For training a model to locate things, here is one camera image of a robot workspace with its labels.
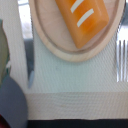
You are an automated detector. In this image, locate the orange toy bread loaf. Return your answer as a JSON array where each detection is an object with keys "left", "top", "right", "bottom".
[{"left": 55, "top": 0, "right": 109, "bottom": 48}]

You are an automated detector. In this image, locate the red toy bell pepper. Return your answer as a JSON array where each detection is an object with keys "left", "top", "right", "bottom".
[{"left": 0, "top": 115, "right": 7, "bottom": 128}]

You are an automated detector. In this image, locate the white striped placemat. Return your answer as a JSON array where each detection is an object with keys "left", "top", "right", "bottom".
[{"left": 0, "top": 0, "right": 128, "bottom": 120}]

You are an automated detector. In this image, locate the round beige plate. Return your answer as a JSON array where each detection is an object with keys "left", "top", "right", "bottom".
[{"left": 29, "top": 0, "right": 125, "bottom": 62}]

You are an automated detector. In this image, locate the fork with wooden handle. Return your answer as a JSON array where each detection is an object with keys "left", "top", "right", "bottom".
[{"left": 115, "top": 39, "right": 128, "bottom": 84}]

